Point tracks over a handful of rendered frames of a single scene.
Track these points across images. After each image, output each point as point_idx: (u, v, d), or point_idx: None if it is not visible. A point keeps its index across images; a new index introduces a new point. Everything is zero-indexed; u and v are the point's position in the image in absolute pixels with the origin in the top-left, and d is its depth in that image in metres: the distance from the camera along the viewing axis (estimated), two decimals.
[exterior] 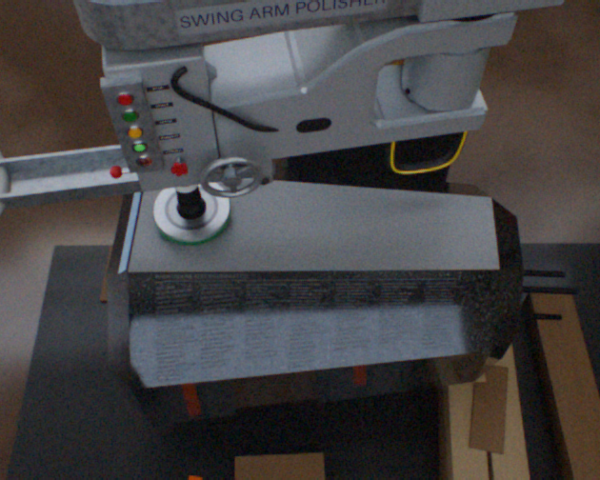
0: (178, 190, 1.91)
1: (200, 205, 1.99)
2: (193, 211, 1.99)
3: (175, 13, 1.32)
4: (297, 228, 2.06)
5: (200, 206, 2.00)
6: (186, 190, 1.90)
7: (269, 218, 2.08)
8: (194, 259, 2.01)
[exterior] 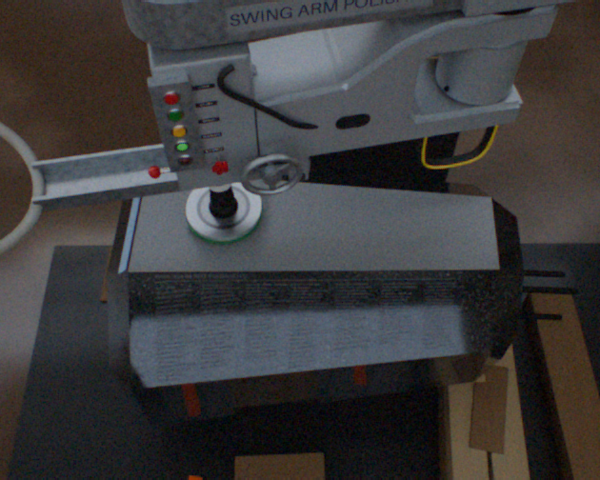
0: (212, 190, 1.91)
1: (232, 204, 1.99)
2: (227, 210, 1.99)
3: (226, 11, 1.32)
4: (297, 228, 2.06)
5: (232, 205, 2.00)
6: (220, 190, 1.91)
7: (269, 218, 2.08)
8: (194, 259, 2.01)
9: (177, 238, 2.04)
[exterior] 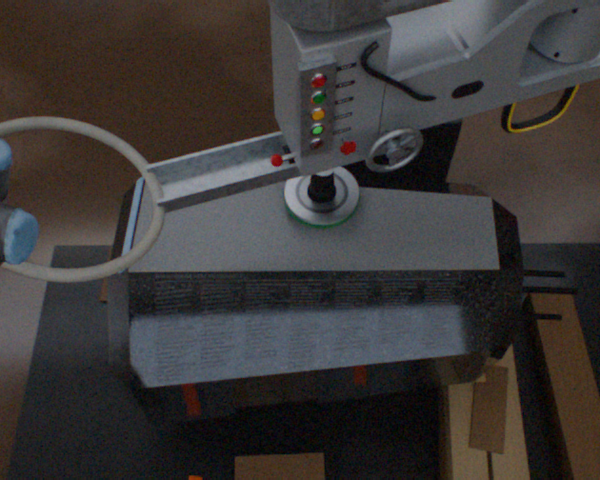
0: (319, 174, 1.94)
1: (333, 187, 2.02)
2: (329, 194, 2.02)
3: None
4: (297, 228, 2.06)
5: (333, 188, 2.03)
6: (327, 173, 1.93)
7: (269, 218, 2.08)
8: (194, 259, 2.01)
9: (177, 238, 2.04)
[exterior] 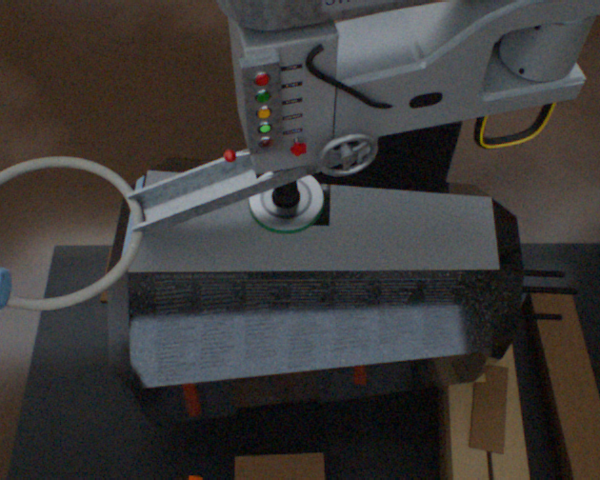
0: None
1: (296, 194, 2.05)
2: (290, 201, 2.05)
3: None
4: None
5: (296, 194, 2.05)
6: None
7: None
8: (194, 259, 2.01)
9: (177, 238, 2.04)
